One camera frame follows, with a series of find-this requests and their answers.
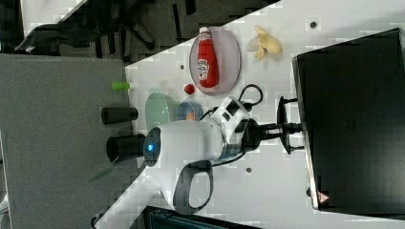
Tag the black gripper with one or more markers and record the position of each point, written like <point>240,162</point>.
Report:
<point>253,134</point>

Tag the black toaster oven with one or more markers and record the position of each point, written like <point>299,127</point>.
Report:
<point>350,99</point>

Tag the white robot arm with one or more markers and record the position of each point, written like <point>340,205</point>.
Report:
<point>174,152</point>

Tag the peeled toy banana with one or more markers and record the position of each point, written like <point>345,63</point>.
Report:
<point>263,43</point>

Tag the blue bowl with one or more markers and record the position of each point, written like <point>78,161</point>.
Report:
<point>189,106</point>

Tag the red ketchup bottle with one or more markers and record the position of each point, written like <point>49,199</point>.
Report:
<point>207,64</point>

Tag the grey round plate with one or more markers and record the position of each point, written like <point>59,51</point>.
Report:
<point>228,58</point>

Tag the small red toy tomato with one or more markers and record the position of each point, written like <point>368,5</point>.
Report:
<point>189,89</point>

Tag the green oval colander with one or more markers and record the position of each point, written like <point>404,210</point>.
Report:
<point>159,109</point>

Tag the black cylinder large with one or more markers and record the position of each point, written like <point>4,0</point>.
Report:
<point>120,148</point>

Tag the green cylinder peg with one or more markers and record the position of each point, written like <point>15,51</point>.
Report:
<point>121,86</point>

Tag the black cylinder small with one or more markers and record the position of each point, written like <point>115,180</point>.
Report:
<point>118,115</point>

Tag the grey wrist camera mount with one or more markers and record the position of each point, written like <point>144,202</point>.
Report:
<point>232,117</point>

